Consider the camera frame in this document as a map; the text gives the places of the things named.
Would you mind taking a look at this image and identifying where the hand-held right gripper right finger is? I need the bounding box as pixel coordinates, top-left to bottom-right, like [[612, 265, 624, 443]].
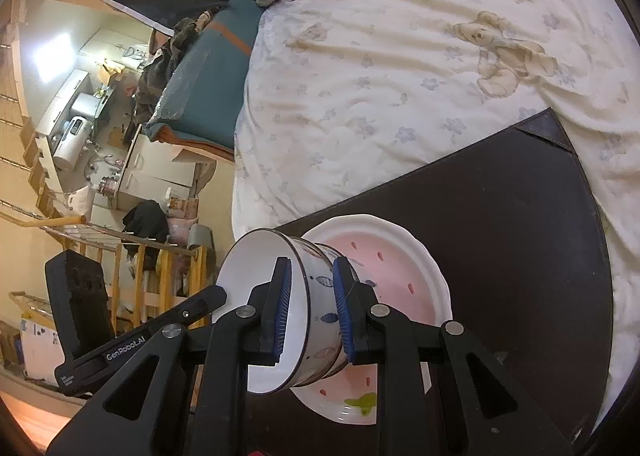
[[332, 256, 573, 456]]

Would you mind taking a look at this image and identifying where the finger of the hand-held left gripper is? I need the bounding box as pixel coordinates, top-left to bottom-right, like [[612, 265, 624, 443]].
[[145, 284, 229, 333]]

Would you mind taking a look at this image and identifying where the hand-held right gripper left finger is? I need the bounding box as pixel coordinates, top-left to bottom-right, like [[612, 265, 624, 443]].
[[46, 256, 293, 456]]

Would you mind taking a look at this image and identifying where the pink strawberry print plate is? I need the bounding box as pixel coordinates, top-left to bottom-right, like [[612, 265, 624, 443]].
[[289, 214, 452, 427]]

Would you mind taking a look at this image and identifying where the cardboard box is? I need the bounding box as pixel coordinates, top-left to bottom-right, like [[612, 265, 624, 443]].
[[0, 316, 67, 381]]

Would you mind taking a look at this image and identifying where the wooden drying rack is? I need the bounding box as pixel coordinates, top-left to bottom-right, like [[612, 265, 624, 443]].
[[0, 210, 212, 339]]

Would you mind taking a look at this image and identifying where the grey bin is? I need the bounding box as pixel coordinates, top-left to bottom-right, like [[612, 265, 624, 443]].
[[187, 224, 214, 251]]

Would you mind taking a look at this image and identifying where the pink printed bag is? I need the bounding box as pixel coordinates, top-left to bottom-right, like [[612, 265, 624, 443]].
[[166, 196, 202, 243]]

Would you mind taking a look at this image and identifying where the black garment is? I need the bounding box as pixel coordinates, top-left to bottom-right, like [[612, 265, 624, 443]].
[[122, 199, 172, 258]]

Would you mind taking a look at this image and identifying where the white kitchen cabinet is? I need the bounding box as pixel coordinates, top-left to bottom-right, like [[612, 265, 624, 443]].
[[116, 125, 202, 211]]

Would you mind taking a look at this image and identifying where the dark leather mat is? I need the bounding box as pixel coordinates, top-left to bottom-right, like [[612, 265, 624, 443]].
[[244, 107, 614, 456]]

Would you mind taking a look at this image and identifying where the white water heater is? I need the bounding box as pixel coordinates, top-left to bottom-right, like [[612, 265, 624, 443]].
[[51, 92, 99, 173]]

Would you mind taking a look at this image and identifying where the teal cushion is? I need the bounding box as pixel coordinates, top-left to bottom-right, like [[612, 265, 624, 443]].
[[144, 0, 267, 163]]

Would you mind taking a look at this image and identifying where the camouflage garment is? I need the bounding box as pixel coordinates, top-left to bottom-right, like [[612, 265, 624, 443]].
[[134, 15, 213, 126]]

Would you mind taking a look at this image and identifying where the white floral bed sheet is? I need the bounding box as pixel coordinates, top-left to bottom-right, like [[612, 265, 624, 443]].
[[231, 0, 640, 438]]

